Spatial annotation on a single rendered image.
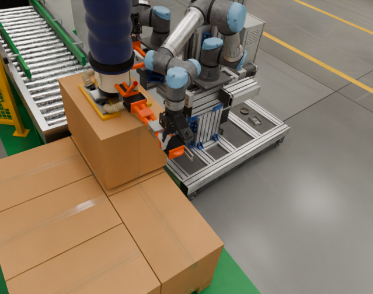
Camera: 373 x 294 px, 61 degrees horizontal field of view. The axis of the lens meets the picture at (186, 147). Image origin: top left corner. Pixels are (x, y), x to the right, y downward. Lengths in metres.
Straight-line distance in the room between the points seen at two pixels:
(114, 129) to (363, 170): 2.50
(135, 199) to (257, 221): 1.09
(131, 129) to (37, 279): 0.83
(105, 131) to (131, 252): 0.63
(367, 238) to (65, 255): 2.20
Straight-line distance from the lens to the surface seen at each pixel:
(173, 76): 1.13
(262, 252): 2.46
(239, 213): 2.59
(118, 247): 1.74
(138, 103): 1.54
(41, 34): 3.63
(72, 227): 1.83
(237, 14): 1.48
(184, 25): 1.42
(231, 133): 2.90
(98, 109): 1.73
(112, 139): 1.60
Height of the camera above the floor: 2.08
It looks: 44 degrees down
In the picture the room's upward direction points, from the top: 8 degrees clockwise
